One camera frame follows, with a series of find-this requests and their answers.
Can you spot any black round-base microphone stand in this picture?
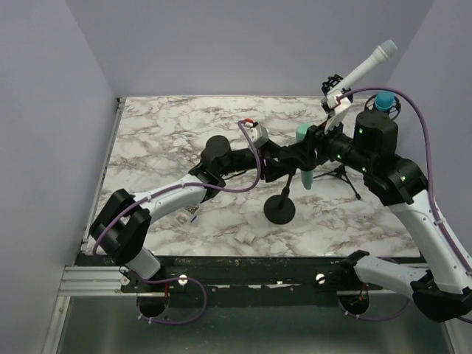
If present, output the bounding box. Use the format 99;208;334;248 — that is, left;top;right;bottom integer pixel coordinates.
263;167;296;225

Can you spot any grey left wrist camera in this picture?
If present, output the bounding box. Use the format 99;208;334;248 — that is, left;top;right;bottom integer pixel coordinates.
244;119;269;149

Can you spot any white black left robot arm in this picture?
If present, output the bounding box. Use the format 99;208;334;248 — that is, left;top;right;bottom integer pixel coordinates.
89;135;299;291

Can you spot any small white plastic fitting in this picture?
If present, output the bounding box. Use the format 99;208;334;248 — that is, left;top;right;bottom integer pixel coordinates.
235;230;255;245

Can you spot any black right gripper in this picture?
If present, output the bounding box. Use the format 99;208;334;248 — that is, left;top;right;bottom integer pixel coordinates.
289;112;373;173

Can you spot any black shock-mount tripod stand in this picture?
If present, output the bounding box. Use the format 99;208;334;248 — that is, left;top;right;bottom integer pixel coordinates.
313;94;401;200

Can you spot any clear plastic screw box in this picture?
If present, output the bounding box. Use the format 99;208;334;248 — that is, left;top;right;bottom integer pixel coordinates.
176;205;201;226

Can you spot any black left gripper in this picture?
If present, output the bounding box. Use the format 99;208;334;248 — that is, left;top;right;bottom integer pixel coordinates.
218;139;296;181

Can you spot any white microphone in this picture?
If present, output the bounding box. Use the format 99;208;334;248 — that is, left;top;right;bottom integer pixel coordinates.
327;40;398;96

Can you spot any blue microphone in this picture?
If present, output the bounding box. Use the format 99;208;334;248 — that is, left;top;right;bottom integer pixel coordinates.
374;91;396;112

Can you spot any mint green microphone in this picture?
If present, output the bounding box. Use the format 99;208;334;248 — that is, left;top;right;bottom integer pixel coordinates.
295;122;313;190

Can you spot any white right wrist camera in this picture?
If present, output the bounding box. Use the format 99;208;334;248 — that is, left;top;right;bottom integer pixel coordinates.
322;88;352;133

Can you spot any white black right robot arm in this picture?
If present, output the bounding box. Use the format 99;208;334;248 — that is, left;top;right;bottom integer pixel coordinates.
282;110;471;322

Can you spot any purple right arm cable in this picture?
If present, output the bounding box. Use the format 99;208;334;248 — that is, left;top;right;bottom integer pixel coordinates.
337;86;472;321

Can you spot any black shock-mount stand round base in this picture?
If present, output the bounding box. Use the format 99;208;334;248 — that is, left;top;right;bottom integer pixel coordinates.
321;74;343;96

